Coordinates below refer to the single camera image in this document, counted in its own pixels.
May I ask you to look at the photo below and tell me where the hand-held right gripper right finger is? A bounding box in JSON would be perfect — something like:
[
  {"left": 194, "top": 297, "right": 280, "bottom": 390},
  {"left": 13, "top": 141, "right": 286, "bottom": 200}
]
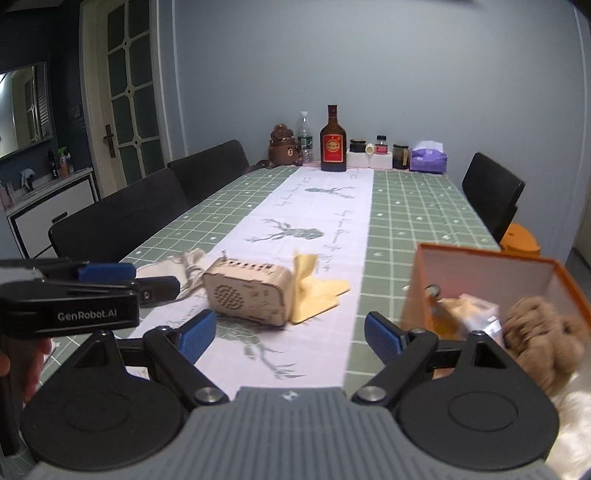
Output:
[{"left": 350, "top": 311, "right": 515, "bottom": 408}]

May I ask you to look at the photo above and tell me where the person's left hand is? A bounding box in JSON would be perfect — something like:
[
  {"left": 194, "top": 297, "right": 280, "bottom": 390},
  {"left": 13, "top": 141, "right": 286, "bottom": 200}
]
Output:
[{"left": 0, "top": 339, "right": 52, "bottom": 404}]

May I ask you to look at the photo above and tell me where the white cloth bag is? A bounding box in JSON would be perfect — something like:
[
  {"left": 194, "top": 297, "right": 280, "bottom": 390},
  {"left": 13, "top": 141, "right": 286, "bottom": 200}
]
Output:
[{"left": 136, "top": 248, "right": 218, "bottom": 303}]

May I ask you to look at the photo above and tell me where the white cabinet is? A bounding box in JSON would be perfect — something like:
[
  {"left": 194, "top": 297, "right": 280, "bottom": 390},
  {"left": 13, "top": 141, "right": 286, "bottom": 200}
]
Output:
[{"left": 4, "top": 167, "right": 100, "bottom": 259}]

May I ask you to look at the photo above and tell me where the brown fibre pad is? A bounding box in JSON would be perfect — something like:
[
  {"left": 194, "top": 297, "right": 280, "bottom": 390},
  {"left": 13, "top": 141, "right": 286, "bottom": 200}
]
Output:
[{"left": 501, "top": 295, "right": 589, "bottom": 395}]

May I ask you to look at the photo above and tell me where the brown liquor bottle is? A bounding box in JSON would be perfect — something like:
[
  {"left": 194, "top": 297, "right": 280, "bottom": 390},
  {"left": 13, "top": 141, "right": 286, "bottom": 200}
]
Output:
[{"left": 320, "top": 104, "right": 347, "bottom": 172}]

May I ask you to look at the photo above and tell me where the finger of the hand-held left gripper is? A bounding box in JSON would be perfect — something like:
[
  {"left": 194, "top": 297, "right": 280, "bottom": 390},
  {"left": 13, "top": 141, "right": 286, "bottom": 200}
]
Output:
[
  {"left": 78, "top": 262, "right": 136, "bottom": 281},
  {"left": 137, "top": 276, "right": 181, "bottom": 306}
]

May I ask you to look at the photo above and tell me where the purple tissue pack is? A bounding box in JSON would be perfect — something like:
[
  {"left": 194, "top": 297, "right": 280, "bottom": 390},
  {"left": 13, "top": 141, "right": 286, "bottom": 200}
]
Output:
[{"left": 410, "top": 140, "right": 448, "bottom": 174}]

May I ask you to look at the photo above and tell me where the orange stool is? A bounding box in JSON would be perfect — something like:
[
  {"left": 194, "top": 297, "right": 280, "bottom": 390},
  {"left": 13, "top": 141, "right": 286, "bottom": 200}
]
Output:
[{"left": 500, "top": 223, "right": 542, "bottom": 257}]

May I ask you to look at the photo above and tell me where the clear water bottle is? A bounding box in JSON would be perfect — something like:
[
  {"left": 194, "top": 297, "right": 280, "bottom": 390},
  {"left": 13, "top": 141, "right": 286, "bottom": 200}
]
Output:
[{"left": 295, "top": 111, "right": 315, "bottom": 164}]

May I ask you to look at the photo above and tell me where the orange storage box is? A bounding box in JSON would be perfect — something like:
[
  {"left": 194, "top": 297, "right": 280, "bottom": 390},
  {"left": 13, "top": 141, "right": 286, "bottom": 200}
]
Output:
[{"left": 401, "top": 244, "right": 578, "bottom": 365}]

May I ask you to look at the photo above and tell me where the green checked tablecloth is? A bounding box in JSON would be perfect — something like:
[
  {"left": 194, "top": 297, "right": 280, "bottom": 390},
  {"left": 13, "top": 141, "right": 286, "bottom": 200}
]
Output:
[{"left": 44, "top": 164, "right": 502, "bottom": 393}]

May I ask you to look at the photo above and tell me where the wooden speaker box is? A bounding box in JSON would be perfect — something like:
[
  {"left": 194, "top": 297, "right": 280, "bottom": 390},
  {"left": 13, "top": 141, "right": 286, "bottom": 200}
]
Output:
[{"left": 203, "top": 256, "right": 294, "bottom": 328}]

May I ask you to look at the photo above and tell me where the black chair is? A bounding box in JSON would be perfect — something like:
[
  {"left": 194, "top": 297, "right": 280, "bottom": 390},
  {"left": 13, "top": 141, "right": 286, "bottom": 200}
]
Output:
[
  {"left": 462, "top": 152, "right": 526, "bottom": 243},
  {"left": 167, "top": 140, "right": 250, "bottom": 206},
  {"left": 48, "top": 167, "right": 190, "bottom": 264}
]

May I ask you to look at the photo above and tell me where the white glazed door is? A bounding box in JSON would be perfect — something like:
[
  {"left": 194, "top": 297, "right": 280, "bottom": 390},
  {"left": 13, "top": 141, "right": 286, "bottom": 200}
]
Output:
[{"left": 81, "top": 0, "right": 188, "bottom": 204}]

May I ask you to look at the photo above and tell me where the wall mirror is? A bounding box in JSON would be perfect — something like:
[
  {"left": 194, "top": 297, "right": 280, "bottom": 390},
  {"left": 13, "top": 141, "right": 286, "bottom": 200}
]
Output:
[{"left": 0, "top": 62, "right": 56, "bottom": 160}]

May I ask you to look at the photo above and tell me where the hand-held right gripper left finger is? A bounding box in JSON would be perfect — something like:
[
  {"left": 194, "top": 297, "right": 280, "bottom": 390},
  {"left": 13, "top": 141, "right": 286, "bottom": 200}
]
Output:
[{"left": 69, "top": 308, "right": 230, "bottom": 408}]

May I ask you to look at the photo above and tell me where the brown bear figure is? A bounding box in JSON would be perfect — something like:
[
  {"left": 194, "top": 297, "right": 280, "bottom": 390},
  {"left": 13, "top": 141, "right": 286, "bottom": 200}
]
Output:
[{"left": 268, "top": 123, "right": 303, "bottom": 167}]

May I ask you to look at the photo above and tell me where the white box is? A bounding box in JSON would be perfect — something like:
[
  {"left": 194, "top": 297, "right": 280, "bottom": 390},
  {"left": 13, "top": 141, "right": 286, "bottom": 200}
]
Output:
[{"left": 346, "top": 152, "right": 394, "bottom": 169}]

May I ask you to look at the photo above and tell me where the yellow cloth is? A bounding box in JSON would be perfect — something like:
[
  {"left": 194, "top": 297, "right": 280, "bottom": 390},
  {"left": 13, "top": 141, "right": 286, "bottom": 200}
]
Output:
[{"left": 288, "top": 249, "right": 352, "bottom": 324}]

